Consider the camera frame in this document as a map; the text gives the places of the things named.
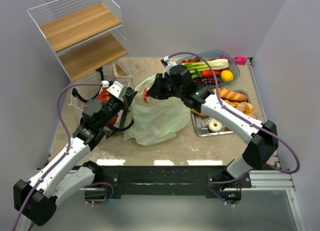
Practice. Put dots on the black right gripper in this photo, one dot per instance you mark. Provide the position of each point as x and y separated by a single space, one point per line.
155 87

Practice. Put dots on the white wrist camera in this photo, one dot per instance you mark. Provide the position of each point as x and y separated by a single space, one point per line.
167 63
117 89

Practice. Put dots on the beige canvas tote bag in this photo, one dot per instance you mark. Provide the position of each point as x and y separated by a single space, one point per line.
81 94

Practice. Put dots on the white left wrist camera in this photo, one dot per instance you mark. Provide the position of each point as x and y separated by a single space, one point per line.
117 89

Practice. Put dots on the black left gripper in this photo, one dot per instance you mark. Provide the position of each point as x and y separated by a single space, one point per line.
124 100

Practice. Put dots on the white wire wooden shelf rack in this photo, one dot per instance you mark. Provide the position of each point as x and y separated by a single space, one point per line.
84 35

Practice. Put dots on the clear teal produce container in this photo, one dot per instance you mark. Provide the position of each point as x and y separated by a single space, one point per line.
211 55

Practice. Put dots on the green white leek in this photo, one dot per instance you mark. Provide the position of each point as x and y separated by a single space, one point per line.
196 68

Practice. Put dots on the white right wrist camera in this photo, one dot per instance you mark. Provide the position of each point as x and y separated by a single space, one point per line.
167 63

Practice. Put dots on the long bread loaf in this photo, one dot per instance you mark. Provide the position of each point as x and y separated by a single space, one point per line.
232 95

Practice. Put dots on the large sugared cruller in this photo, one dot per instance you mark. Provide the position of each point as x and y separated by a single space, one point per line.
247 108

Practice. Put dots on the white frosted donut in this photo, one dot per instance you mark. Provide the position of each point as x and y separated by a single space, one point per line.
215 126

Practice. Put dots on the purple grape bunch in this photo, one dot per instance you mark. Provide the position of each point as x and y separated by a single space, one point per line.
205 81

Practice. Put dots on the metal pastry tray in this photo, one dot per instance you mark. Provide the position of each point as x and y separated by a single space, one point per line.
201 126

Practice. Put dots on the pink plastic clip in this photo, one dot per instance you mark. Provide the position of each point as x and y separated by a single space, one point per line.
240 60

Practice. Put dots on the green avocado print bag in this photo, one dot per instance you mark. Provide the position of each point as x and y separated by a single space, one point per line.
155 121

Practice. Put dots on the yellow lemon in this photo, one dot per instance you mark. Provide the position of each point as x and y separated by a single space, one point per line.
226 75

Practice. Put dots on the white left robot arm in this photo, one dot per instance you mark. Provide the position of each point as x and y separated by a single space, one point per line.
37 199

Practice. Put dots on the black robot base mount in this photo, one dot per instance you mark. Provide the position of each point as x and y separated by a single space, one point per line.
118 181

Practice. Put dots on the orange carrot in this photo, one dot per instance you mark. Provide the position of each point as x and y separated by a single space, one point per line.
209 73

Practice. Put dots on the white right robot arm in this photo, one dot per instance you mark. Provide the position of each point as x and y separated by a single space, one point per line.
259 136

